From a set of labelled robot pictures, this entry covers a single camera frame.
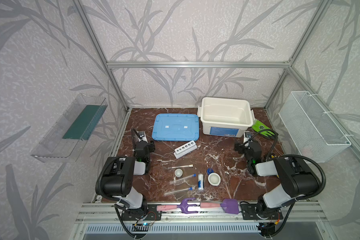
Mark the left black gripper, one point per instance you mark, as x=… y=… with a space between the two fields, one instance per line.
x=142 y=146

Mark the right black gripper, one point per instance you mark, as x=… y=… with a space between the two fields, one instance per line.
x=250 y=148

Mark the white test tube rack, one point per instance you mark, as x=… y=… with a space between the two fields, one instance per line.
x=185 y=149

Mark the test tube blue cap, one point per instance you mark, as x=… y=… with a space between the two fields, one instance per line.
x=178 y=191
x=183 y=179

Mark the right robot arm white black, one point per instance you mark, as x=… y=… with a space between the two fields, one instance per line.
x=300 y=177

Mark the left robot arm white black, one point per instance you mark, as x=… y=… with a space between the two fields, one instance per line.
x=115 y=182

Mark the green black work glove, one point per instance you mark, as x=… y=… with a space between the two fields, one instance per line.
x=259 y=126

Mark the blue plastic bin lid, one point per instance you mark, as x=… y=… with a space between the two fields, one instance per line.
x=176 y=128

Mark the small white crucible cup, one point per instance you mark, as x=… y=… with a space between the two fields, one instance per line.
x=178 y=173

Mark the white plastic storage bin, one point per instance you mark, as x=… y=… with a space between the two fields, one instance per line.
x=225 y=117

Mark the small blue cap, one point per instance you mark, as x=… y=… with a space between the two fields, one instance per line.
x=209 y=171

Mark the white ceramic bowl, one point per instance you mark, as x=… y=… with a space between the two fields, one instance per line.
x=214 y=179

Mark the white bottle blue label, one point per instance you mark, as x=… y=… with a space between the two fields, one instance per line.
x=200 y=182

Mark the green mat in shelf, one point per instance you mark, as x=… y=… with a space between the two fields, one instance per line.
x=85 y=123

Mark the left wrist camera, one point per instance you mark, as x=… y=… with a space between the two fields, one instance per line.
x=142 y=136

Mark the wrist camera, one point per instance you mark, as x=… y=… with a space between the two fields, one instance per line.
x=247 y=136
x=142 y=136

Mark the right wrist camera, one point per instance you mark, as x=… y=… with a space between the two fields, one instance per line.
x=247 y=136

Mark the purple garden spade pink handle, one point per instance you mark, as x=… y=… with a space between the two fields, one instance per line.
x=230 y=206

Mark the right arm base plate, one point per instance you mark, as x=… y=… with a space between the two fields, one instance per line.
x=258 y=212

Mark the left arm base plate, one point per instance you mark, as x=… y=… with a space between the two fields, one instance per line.
x=150 y=214

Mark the white wire mesh basket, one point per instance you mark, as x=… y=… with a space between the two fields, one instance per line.
x=309 y=124

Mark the purple garden fork pink handle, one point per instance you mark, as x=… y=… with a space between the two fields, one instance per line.
x=183 y=206

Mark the clear acrylic wall shelf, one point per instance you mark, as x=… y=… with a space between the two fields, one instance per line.
x=53 y=148

